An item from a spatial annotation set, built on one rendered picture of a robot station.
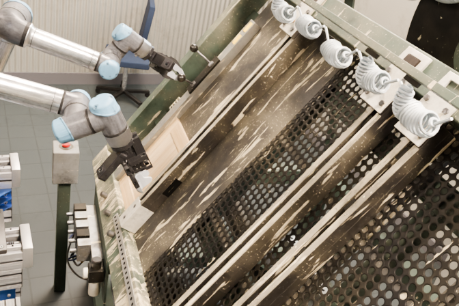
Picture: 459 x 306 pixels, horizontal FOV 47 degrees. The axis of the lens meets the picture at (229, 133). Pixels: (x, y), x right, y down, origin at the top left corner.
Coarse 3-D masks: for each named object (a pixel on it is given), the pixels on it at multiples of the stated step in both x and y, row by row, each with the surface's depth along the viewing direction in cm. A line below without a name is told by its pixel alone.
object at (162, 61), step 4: (156, 52) 217; (152, 56) 216; (156, 56) 216; (160, 56) 215; (164, 56) 215; (152, 60) 216; (156, 60) 215; (160, 60) 215; (164, 60) 214; (168, 60) 213; (172, 60) 213; (156, 64) 215; (160, 64) 214; (164, 64) 213; (168, 64) 212; (172, 64) 213; (164, 68) 214; (168, 68) 212; (172, 68) 214
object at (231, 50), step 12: (252, 36) 227; (228, 48) 229; (240, 48) 228; (228, 60) 229; (216, 72) 230; (204, 84) 231; (192, 96) 233; (180, 108) 234; (168, 120) 235; (156, 132) 236; (144, 144) 238; (120, 168) 243
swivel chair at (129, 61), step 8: (152, 0) 497; (152, 8) 478; (144, 16) 508; (152, 16) 482; (144, 24) 491; (144, 32) 488; (128, 56) 496; (120, 64) 483; (128, 64) 485; (136, 64) 486; (144, 64) 487; (96, 88) 520; (104, 88) 519; (112, 88) 519; (128, 96) 513
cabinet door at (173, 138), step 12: (168, 132) 233; (180, 132) 225; (156, 144) 235; (168, 144) 228; (180, 144) 220; (156, 156) 230; (168, 156) 223; (156, 168) 225; (120, 180) 241; (132, 192) 229
